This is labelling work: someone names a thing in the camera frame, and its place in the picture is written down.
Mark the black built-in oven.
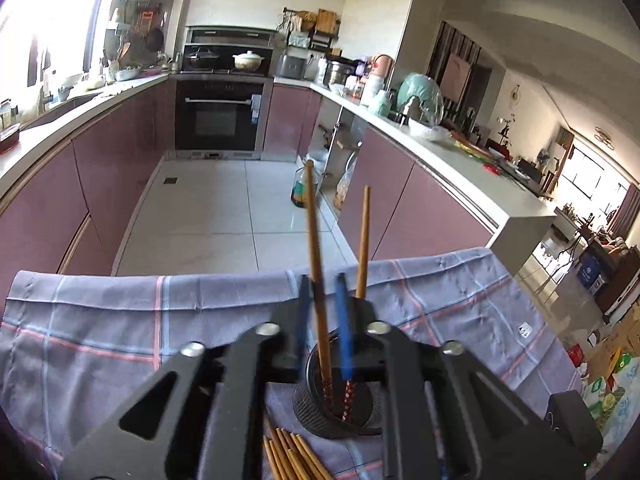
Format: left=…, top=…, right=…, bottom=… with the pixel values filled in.
left=175, top=80, right=266, bottom=153

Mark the cooking oil bottle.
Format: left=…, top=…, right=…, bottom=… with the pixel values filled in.
left=291, top=157, right=313, bottom=208

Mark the light wooden chopstick patterned end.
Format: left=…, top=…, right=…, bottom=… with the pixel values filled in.
left=304, top=160, right=335, bottom=408
left=342, top=186, right=372, bottom=422

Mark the black lidded wok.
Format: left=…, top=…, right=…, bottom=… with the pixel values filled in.
left=186, top=47, right=221, bottom=68

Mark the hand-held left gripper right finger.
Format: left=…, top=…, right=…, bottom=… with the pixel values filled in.
left=335, top=272, right=586, bottom=480

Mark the black mesh utensil holder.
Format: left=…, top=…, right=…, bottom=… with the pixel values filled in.
left=292, top=327, right=383, bottom=438

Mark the silver metal container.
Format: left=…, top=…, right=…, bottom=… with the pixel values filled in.
left=277, top=54, right=307, bottom=80

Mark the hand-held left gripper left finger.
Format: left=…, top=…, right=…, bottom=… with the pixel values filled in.
left=60, top=274, right=321, bottom=480

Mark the red box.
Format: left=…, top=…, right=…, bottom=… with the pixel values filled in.
left=0, top=125, right=22, bottom=153

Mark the white casserole pot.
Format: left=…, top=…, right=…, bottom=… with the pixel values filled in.
left=233, top=51, right=264, bottom=72

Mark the clear plastic bag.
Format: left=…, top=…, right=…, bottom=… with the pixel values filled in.
left=332, top=152, right=361, bottom=211

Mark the pink kettle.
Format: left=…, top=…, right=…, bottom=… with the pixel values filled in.
left=367, top=54, right=396, bottom=91

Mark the white bowl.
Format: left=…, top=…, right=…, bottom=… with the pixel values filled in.
left=409, top=119, right=451, bottom=142

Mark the bunch of bamboo chopsticks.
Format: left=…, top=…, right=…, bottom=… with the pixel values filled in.
left=262, top=417, right=335, bottom=480

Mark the teal dome cover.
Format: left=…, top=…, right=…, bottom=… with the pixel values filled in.
left=397, top=72, right=445, bottom=126

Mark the steel cooking pot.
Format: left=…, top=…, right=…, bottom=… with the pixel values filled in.
left=324, top=57, right=357, bottom=87

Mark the wooden box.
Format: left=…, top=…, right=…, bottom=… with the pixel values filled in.
left=316, top=9, right=342, bottom=36

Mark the black range hood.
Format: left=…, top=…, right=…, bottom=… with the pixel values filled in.
left=182, top=25, right=279, bottom=78

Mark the blue bin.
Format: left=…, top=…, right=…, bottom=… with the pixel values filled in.
left=575, top=252, right=608, bottom=293

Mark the grey checked cloth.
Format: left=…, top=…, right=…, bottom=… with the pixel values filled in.
left=0, top=247, right=583, bottom=480

